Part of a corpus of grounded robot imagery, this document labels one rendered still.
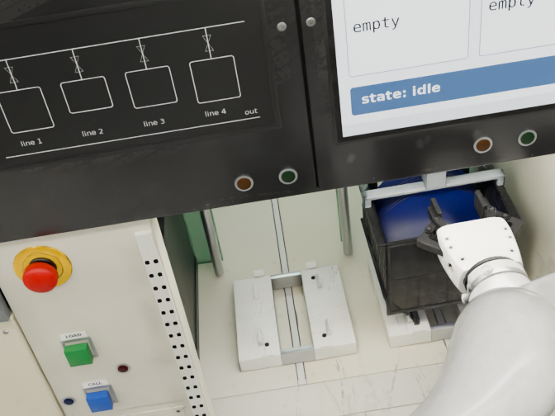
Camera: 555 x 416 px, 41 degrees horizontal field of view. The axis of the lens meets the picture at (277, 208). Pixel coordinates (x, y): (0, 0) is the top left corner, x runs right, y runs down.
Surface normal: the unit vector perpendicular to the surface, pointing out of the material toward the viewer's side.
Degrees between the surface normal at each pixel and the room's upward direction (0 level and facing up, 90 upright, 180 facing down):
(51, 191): 90
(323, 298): 0
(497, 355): 18
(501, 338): 14
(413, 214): 94
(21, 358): 90
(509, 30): 90
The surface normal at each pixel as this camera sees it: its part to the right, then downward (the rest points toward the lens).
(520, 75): 0.10, 0.62
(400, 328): -0.13, -0.77
